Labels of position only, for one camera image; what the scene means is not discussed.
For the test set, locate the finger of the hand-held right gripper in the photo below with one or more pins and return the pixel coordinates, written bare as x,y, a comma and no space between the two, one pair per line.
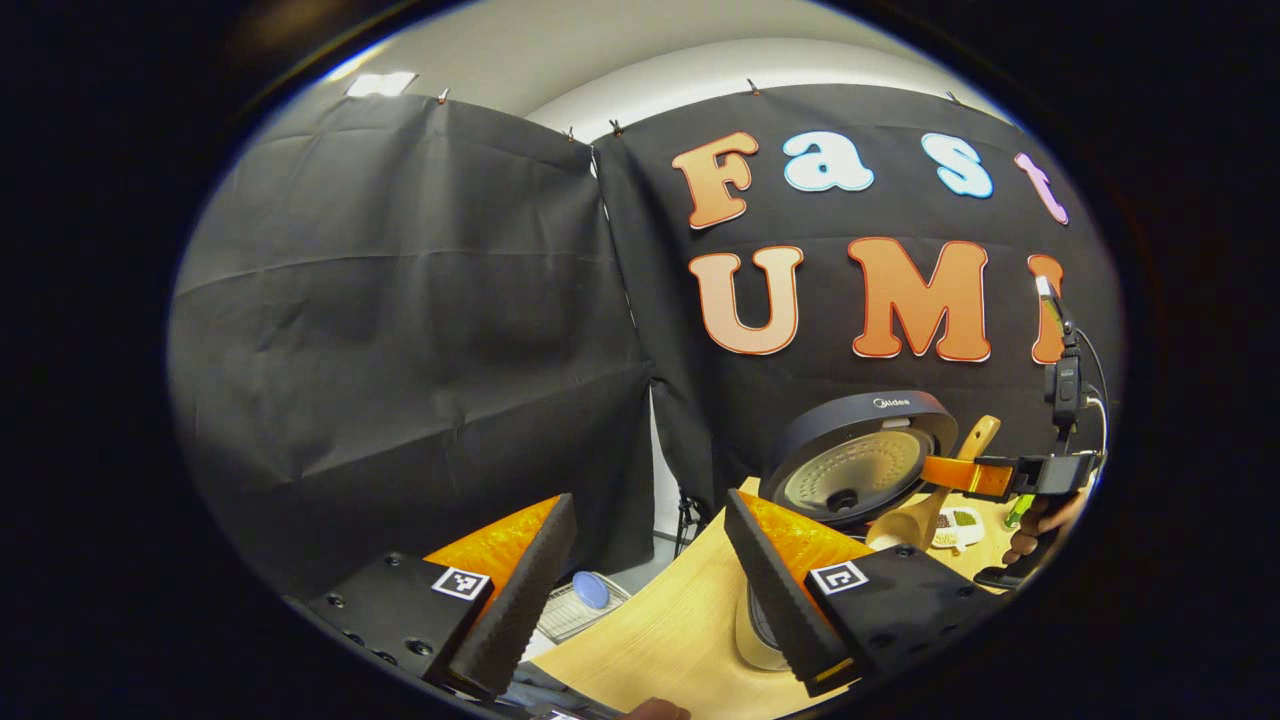
960,475

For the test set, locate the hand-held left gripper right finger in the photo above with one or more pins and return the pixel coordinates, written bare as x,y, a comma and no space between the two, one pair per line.
770,600

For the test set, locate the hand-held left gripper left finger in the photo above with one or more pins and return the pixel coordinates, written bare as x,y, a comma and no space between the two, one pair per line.
530,600

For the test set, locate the wooden spoon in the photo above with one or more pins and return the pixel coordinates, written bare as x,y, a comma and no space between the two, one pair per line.
910,525

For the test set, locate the silver black rice cooker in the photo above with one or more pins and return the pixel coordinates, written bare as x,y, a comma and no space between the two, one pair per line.
860,480

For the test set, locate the grey mesh tray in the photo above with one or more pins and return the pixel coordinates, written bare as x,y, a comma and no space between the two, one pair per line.
560,620

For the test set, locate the green drink bottle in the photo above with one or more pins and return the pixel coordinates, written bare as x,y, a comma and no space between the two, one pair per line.
1018,512

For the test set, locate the blue oval lid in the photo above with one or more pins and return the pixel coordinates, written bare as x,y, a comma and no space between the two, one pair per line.
590,590

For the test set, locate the white divided dish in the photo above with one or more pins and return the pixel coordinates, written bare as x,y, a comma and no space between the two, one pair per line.
950,540

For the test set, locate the black tripod stand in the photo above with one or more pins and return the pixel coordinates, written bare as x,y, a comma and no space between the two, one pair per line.
688,520

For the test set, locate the ceiling light panel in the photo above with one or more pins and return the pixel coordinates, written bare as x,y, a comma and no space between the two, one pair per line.
380,84

